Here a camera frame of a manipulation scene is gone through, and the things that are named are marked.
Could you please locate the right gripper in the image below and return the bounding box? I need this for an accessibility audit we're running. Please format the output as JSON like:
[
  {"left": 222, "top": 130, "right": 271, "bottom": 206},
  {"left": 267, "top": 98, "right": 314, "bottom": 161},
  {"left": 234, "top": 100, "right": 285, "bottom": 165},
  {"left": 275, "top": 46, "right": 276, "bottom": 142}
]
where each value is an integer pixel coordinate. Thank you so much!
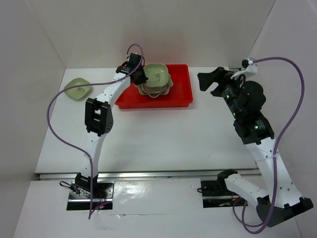
[{"left": 197, "top": 66, "right": 248, "bottom": 119}]

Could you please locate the brown square plate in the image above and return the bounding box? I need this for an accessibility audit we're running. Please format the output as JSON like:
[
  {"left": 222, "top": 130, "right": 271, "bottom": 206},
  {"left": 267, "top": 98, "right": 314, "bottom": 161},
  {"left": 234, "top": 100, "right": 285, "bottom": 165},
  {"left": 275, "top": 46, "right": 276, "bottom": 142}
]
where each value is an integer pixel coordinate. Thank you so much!
[{"left": 141, "top": 83, "right": 166, "bottom": 94}]

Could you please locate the green square plate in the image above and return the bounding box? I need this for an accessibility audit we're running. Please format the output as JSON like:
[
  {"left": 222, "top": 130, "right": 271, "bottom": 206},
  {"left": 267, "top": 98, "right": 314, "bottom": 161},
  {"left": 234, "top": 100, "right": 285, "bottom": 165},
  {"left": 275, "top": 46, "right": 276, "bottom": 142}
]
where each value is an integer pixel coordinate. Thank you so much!
[
  {"left": 144, "top": 63, "right": 169, "bottom": 87},
  {"left": 64, "top": 78, "right": 92, "bottom": 101}
]

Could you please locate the large green scalloped bowl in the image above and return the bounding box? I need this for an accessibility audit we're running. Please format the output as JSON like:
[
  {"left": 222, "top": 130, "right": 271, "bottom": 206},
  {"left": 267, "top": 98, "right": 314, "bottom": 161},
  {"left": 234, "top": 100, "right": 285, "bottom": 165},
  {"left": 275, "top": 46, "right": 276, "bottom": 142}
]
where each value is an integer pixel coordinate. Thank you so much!
[{"left": 135, "top": 74, "right": 173, "bottom": 98}]

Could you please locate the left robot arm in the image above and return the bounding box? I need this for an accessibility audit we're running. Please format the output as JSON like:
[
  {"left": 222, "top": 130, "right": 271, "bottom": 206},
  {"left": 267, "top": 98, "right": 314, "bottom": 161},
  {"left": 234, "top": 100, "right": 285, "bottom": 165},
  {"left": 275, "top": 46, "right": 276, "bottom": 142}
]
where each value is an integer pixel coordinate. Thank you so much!
[{"left": 75, "top": 53, "right": 147, "bottom": 198}]

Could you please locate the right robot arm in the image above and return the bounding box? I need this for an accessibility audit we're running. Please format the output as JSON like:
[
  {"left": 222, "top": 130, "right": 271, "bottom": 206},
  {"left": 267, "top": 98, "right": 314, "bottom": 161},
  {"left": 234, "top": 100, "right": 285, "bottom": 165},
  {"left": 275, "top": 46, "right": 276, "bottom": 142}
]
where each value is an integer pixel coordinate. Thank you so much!
[{"left": 197, "top": 67, "right": 314, "bottom": 228}]

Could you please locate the red plastic bin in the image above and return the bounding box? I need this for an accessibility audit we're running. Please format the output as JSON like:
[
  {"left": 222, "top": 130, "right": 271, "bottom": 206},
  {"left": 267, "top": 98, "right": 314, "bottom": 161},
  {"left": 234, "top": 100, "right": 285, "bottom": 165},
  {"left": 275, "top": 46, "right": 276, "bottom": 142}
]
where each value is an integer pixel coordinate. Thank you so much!
[{"left": 115, "top": 64, "right": 193, "bottom": 109}]

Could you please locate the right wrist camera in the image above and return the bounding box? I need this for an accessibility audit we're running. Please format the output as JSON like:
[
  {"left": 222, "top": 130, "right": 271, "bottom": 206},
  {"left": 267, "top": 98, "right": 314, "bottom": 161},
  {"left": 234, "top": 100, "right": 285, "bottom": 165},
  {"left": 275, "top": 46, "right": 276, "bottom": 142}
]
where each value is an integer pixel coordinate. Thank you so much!
[{"left": 230, "top": 58, "right": 258, "bottom": 79}]

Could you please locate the front aluminium rail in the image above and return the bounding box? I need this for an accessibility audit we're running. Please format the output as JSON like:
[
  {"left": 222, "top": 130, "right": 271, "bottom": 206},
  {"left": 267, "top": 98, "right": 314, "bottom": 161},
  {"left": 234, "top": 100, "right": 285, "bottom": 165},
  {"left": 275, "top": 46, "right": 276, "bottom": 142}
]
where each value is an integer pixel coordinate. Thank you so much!
[{"left": 37, "top": 168, "right": 268, "bottom": 180}]

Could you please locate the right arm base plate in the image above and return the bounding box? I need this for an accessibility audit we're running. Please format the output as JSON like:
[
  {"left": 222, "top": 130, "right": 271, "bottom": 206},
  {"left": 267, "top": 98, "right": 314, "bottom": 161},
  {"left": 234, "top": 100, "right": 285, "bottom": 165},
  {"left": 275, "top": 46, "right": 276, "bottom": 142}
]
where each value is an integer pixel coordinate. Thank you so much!
[{"left": 197, "top": 180, "right": 245, "bottom": 208}]

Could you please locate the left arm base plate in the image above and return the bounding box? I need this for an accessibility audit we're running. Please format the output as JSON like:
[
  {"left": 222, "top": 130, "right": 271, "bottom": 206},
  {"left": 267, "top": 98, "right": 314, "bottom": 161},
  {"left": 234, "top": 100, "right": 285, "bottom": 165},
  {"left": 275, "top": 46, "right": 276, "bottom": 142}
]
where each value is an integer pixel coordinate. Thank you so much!
[{"left": 66, "top": 182, "right": 114, "bottom": 211}]

